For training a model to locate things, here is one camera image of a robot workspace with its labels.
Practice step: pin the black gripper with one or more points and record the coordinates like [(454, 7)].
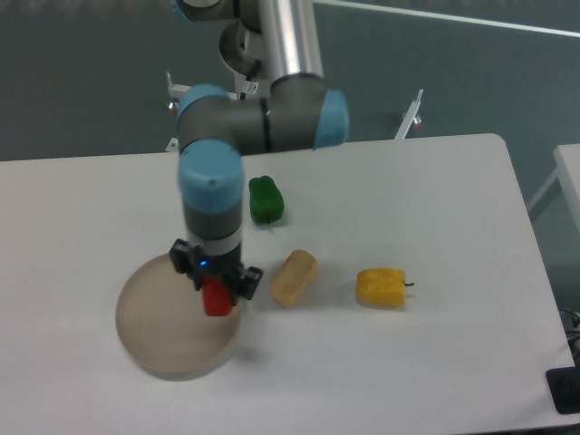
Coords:
[(242, 281)]

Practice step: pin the green toy pepper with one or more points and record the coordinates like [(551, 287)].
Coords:
[(266, 202)]

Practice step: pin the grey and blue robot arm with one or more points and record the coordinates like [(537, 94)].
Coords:
[(298, 111)]

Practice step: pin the red toy pepper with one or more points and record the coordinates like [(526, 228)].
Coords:
[(216, 298)]

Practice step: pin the yellow toy pepper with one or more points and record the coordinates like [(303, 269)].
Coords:
[(382, 286)]

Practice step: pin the beige toy bread loaf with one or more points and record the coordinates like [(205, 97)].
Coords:
[(293, 277)]

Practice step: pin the beige round plate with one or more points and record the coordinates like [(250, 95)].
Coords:
[(161, 323)]

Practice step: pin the white side table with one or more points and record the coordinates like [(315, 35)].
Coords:
[(563, 179)]

